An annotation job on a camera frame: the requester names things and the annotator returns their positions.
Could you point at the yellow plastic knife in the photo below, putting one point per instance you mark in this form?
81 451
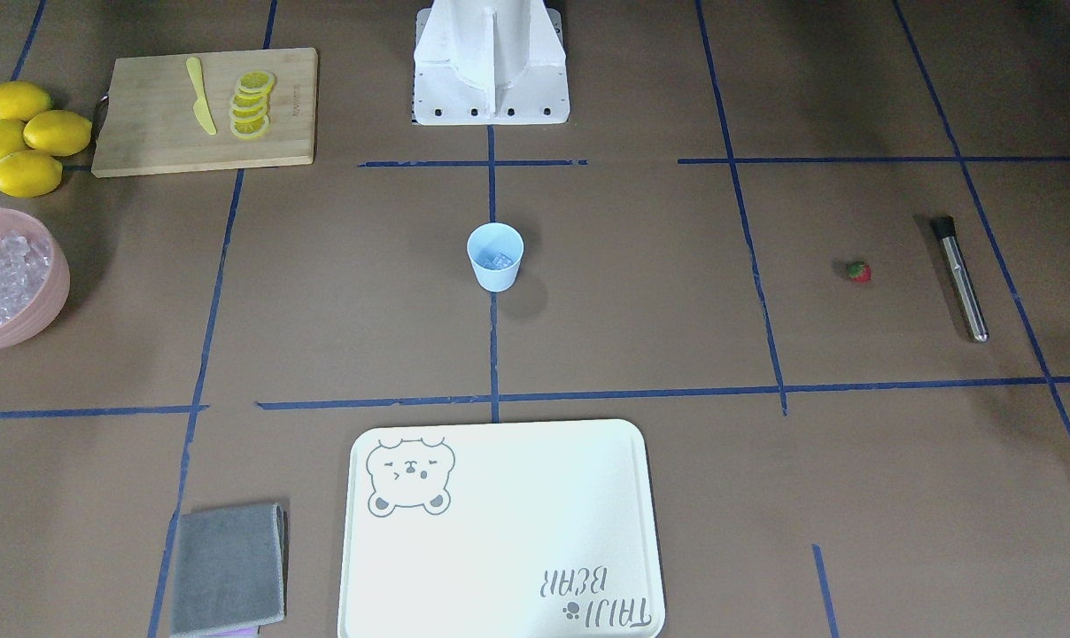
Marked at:
200 107

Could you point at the whole yellow lemon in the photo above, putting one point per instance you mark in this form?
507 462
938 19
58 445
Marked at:
12 138
58 132
22 101
29 174

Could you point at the white bear serving tray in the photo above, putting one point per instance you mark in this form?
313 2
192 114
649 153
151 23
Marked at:
501 530

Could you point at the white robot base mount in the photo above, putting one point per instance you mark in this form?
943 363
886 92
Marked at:
490 63

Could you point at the red strawberry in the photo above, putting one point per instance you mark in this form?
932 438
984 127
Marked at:
859 272

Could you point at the folded grey cloth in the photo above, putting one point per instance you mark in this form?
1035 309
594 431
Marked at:
228 574

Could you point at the ice cube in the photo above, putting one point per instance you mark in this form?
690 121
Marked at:
496 261

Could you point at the pink bowl of ice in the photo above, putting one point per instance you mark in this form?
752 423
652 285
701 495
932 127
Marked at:
34 277

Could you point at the lemon slice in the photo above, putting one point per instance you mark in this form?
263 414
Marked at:
248 108
255 83
248 130

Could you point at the bamboo cutting board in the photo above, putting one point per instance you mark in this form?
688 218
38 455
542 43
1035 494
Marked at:
151 129

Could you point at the light blue paper cup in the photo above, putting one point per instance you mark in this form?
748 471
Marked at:
495 251

